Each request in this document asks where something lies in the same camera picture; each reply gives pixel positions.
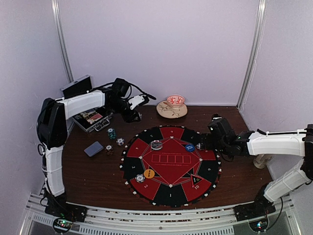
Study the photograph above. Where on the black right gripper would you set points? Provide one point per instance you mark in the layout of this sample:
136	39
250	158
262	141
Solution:
209	145

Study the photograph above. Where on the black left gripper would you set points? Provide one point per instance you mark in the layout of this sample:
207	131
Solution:
129	118

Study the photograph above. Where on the blue small blind button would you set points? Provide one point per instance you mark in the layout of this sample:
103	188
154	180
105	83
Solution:
189	147

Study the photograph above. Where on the green poker chip stack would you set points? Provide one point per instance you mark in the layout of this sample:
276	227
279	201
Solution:
111	133

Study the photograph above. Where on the blue white poker chip stack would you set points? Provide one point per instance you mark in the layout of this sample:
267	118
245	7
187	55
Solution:
120	141

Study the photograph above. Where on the blue white chip seat two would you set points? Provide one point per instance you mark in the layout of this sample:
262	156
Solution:
140	178

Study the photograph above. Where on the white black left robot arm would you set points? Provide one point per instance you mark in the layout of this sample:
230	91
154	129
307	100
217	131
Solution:
52	122

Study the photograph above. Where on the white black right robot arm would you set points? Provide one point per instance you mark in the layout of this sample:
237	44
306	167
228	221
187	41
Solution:
296	143

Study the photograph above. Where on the aluminium poker chip case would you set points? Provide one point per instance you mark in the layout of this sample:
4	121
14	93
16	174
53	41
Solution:
88	120

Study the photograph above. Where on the white printed ceramic mug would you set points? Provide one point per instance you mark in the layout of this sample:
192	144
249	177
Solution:
260	161

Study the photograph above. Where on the cream floral ceramic plate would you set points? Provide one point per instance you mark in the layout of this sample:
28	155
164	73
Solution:
166	110

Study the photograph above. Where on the black red poker chip stack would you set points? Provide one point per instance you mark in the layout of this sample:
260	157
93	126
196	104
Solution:
109	149

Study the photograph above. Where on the blue playing card deck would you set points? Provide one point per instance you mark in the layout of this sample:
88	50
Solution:
93	149

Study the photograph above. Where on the red patterned white bowl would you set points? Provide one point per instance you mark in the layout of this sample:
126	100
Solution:
175	101

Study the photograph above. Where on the clear dealer button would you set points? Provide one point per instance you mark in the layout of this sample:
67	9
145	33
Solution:
156	145

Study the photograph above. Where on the round red black poker mat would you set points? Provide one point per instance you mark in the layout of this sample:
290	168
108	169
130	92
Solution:
181	177

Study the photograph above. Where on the orange big blind button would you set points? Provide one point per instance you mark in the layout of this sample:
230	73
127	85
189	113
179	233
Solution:
149	173

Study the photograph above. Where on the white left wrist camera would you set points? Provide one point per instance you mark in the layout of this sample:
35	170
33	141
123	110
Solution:
137	101

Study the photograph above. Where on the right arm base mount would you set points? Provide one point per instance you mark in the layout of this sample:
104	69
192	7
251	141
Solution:
259	207

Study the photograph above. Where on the left aluminium corner post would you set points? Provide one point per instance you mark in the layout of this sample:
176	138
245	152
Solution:
58	23

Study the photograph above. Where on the aluminium corner post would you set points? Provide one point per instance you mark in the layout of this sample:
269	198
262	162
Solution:
58	23
256	42

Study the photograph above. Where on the aluminium front rail frame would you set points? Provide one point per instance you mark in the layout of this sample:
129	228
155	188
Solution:
206	221

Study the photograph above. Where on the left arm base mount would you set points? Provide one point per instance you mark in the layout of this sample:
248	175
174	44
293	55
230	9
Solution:
58	207

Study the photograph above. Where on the right aluminium corner post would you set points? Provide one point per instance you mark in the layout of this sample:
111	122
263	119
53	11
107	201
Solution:
256	42

